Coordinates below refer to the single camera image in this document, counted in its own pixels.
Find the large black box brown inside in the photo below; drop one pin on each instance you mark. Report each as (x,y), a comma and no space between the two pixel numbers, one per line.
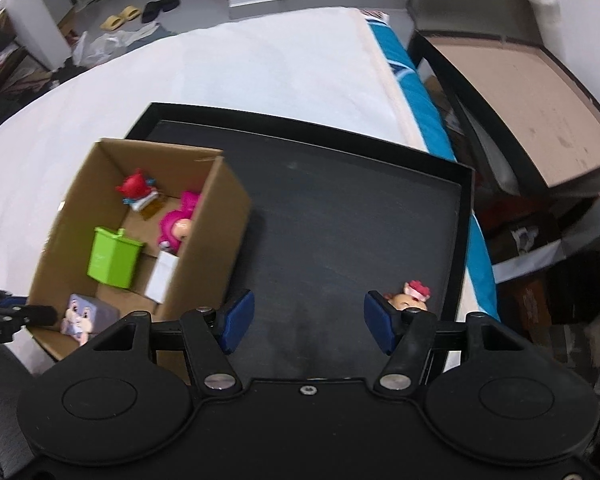
(520,100)

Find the white plastic bag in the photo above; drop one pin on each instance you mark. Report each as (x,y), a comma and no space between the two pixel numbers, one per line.
(105,42)

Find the yellow slipper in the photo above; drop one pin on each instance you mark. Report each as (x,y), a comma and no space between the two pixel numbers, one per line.
(112,22)
(130,12)

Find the black slipper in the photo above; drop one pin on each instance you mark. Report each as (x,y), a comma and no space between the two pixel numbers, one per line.
(151,10)
(170,0)

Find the blue figurine with red hat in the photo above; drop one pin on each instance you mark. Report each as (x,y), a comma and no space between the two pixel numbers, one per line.
(137,190)

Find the brown-haired doll figurine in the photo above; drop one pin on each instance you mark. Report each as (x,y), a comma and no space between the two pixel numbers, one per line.
(412,297)

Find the black shallow tray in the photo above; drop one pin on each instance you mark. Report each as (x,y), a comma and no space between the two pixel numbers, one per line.
(340,210)

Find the green toy bin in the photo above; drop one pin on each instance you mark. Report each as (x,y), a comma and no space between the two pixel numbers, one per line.
(112,257)

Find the small white box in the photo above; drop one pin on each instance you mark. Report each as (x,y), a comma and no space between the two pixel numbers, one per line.
(162,275)

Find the grey cloth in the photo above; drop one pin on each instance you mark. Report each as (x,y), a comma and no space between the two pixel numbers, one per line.
(157,31)

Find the cardboard box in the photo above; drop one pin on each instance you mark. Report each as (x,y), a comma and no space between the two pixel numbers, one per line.
(215,220)

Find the blue mattress side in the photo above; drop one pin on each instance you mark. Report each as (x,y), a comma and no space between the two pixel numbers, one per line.
(420,100)

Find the pink figurine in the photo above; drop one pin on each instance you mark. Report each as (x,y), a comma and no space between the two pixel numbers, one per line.
(177,220)

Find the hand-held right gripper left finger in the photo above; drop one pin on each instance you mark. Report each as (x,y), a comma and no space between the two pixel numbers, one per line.
(237,317)

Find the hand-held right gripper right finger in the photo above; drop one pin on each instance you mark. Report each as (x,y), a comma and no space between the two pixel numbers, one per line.
(380,320)

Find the person's dark trousers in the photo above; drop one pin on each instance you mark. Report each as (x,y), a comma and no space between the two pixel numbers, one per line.
(5,410)

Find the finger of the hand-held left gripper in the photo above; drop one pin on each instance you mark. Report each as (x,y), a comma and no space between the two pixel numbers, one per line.
(32,315)

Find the grey bunny cube toy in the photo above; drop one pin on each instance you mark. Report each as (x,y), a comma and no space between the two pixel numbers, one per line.
(82,315)

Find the dark grey shelf board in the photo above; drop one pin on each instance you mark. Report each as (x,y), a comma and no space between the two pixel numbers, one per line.
(592,225)

